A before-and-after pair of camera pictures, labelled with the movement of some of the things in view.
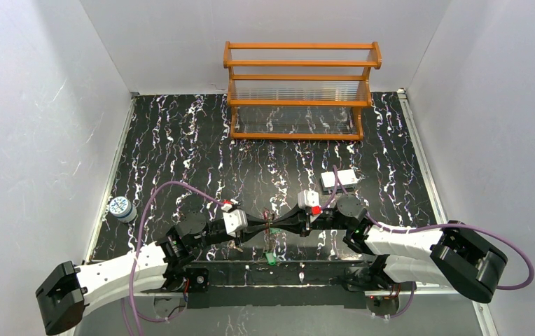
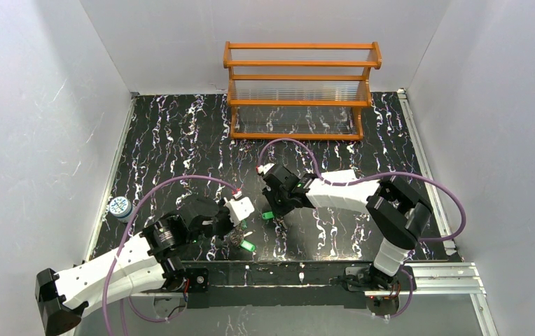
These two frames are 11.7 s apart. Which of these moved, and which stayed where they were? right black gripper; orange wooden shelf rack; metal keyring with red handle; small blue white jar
Moved: metal keyring with red handle; right black gripper
Stayed: orange wooden shelf rack; small blue white jar
